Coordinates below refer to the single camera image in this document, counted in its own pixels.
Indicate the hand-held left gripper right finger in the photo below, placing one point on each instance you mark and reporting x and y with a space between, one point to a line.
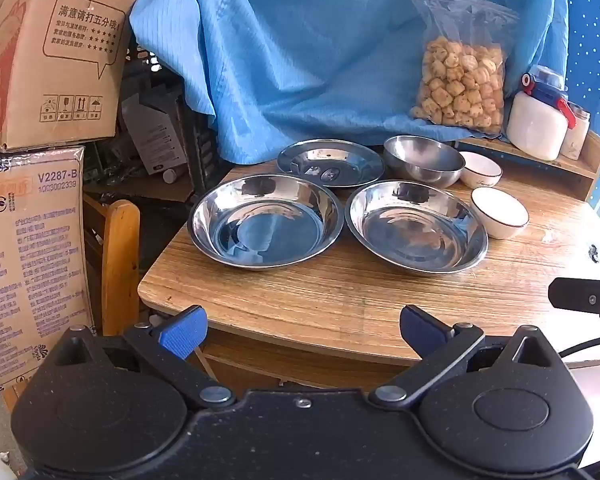
420 331

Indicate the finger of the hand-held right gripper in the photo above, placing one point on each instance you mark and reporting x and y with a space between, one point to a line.
582 299

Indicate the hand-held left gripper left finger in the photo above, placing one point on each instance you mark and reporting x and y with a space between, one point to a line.
182 334

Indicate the white ceramic bowl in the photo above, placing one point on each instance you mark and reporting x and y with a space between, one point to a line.
500 212
481 169

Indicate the steel bowl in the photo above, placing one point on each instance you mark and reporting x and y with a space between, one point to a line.
422 160

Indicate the steel plate with sticker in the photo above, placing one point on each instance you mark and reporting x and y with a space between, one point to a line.
330 162

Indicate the wooden chair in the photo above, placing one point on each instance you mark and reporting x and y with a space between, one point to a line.
120 260

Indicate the wooden desk shelf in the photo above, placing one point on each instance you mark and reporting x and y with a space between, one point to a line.
575 170

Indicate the small floral canister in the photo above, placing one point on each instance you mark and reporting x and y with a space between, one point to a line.
576 132

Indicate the white jar with blue lid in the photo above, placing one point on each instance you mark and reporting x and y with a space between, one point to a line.
537 125

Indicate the white printed cardboard box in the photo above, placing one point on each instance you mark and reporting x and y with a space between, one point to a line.
30 260

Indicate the black plastic crate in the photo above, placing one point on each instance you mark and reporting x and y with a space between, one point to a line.
200 140

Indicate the white carton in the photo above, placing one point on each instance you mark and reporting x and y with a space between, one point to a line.
152 132

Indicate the blue dotted curtain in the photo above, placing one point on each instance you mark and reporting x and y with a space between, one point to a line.
597 35

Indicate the clear bag of snacks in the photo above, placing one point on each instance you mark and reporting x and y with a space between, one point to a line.
462 85

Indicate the blue striped cloth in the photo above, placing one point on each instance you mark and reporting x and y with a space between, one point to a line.
305 50

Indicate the brown cardboard box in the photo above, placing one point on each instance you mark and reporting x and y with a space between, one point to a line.
45 60

